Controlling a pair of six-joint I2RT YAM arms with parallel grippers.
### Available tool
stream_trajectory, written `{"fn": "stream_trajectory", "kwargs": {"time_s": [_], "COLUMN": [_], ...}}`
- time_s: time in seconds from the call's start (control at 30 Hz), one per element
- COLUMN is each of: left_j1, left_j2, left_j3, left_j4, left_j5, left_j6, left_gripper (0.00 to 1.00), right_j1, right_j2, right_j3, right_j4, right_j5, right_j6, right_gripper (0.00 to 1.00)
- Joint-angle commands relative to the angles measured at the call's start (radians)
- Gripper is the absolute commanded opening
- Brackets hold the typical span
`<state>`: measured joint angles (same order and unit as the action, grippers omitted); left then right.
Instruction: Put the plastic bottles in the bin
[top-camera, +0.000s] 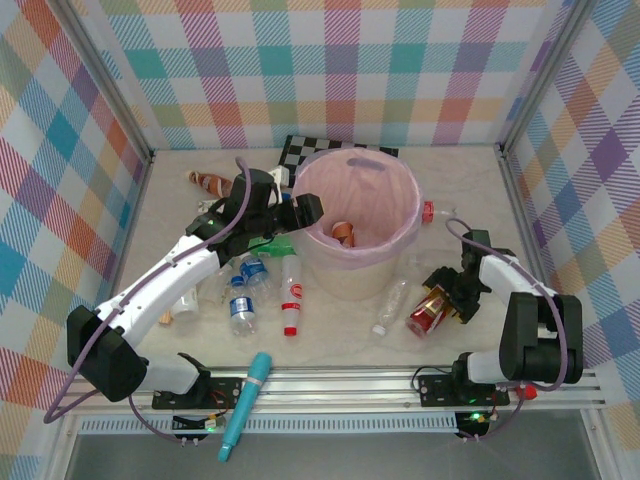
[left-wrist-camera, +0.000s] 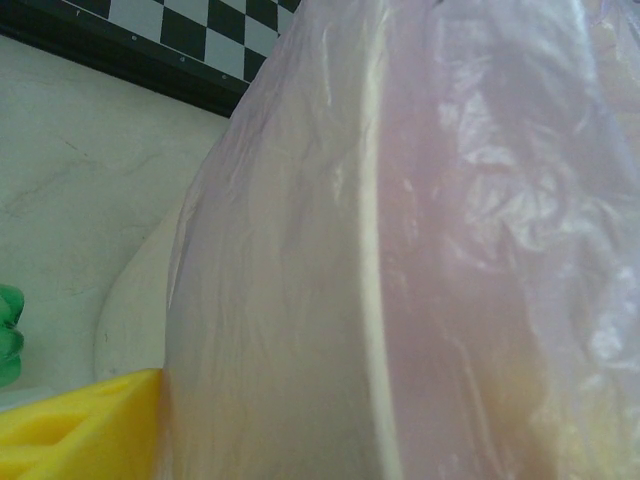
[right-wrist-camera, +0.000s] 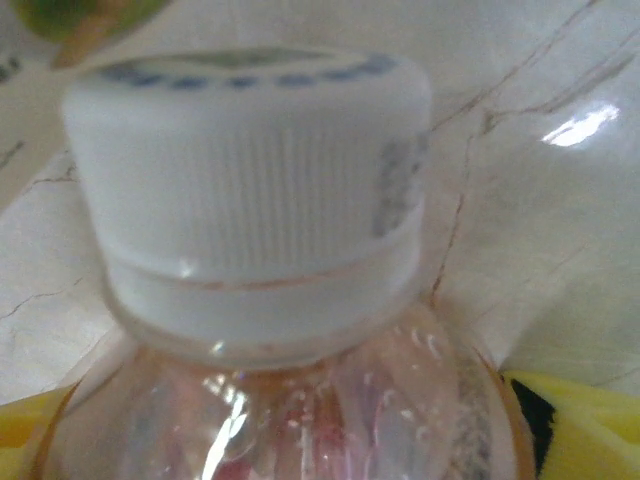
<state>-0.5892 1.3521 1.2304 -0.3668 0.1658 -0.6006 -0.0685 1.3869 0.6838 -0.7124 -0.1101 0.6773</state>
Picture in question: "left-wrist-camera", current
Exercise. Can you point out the green plastic bottle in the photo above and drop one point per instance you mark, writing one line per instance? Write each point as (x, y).
(10, 325)

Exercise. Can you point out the beige plastic bin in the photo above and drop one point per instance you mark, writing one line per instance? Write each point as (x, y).
(127, 325)

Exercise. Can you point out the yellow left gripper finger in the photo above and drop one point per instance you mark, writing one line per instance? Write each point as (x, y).
(85, 430)

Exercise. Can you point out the black white checkerboard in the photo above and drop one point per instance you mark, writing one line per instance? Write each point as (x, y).
(190, 30)

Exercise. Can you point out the pink plastic bin liner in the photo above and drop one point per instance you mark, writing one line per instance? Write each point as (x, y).
(300, 250)

